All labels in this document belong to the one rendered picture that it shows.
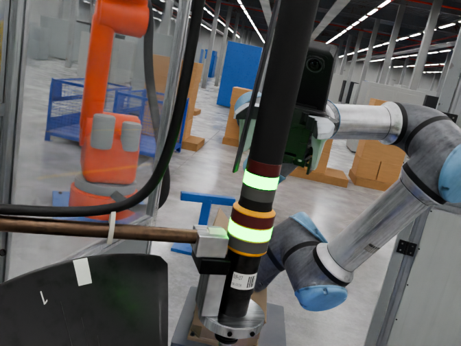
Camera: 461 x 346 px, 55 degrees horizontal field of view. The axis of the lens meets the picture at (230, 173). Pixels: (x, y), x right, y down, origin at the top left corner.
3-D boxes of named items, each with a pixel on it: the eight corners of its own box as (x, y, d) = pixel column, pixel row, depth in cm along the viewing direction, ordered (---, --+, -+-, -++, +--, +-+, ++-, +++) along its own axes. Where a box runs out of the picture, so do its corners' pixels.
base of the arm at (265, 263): (233, 235, 130) (261, 218, 128) (261, 277, 132) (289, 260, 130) (228, 256, 115) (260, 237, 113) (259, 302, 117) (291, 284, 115)
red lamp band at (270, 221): (237, 228, 42) (240, 215, 41) (225, 211, 46) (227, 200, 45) (279, 231, 43) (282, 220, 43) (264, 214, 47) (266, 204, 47)
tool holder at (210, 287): (186, 340, 42) (204, 246, 40) (173, 299, 48) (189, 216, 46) (272, 339, 45) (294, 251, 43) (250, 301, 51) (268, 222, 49)
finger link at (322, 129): (333, 182, 48) (315, 163, 57) (347, 130, 47) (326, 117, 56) (305, 178, 48) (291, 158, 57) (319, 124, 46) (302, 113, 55)
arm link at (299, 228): (278, 243, 130) (318, 220, 127) (293, 281, 120) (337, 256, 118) (259, 223, 122) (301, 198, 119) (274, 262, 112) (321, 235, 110)
